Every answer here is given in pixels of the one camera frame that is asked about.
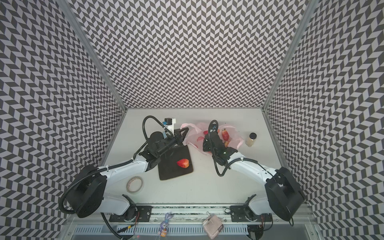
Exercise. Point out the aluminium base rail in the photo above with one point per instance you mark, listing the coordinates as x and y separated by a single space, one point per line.
196 213

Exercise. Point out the clear tape roll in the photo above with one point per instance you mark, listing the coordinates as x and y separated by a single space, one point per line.
135 185

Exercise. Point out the pink plastic bag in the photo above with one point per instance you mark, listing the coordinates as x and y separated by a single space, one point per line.
196 136

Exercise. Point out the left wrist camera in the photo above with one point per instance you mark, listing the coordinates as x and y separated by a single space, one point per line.
169 126

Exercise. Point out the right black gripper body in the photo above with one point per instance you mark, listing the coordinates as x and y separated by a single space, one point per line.
212 139

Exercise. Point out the aluminium corner post right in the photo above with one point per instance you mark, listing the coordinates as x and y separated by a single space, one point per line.
311 7

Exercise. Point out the black square mat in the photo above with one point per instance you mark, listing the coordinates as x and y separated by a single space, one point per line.
168 168

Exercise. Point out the purple bunny toy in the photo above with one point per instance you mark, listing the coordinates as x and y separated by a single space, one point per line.
162 232

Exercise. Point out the pink translucent box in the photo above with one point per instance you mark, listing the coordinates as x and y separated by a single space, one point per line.
212 226

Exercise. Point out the small jar black lid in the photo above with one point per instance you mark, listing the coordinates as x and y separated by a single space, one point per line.
251 139

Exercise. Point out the fake fruits in bag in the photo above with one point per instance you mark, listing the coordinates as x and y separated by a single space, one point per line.
222 134

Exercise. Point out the red fake strawberry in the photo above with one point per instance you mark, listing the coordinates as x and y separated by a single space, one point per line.
183 163

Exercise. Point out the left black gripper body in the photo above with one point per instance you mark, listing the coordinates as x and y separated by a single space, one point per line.
169 142

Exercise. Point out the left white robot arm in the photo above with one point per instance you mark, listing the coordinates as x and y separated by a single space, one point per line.
87 195

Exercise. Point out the aluminium corner post left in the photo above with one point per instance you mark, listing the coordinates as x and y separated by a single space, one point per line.
73 21

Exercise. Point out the aluminium corner post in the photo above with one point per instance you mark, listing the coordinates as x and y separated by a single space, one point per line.
311 7
73 21

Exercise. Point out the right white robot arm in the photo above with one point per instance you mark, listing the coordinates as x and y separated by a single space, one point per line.
283 196

